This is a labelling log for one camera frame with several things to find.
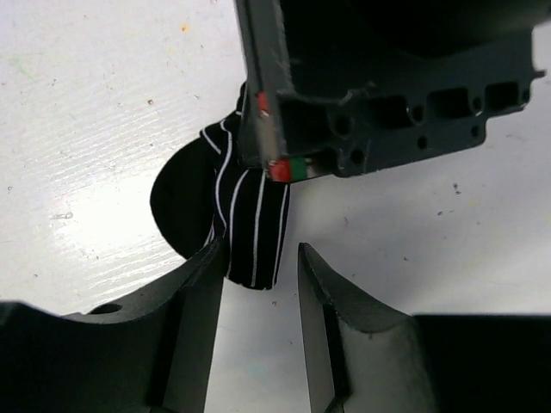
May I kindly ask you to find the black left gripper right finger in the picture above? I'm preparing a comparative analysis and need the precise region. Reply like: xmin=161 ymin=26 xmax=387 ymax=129
xmin=297 ymin=243 xmax=550 ymax=412

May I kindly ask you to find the black white-striped sock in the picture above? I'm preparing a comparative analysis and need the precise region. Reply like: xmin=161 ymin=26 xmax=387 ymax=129
xmin=150 ymin=84 xmax=290 ymax=291

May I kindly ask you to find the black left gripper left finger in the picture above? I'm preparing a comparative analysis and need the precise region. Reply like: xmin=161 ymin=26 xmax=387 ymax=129
xmin=1 ymin=241 xmax=224 ymax=412

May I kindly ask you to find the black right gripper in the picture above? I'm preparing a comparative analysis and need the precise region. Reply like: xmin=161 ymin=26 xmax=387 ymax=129
xmin=235 ymin=1 xmax=550 ymax=182

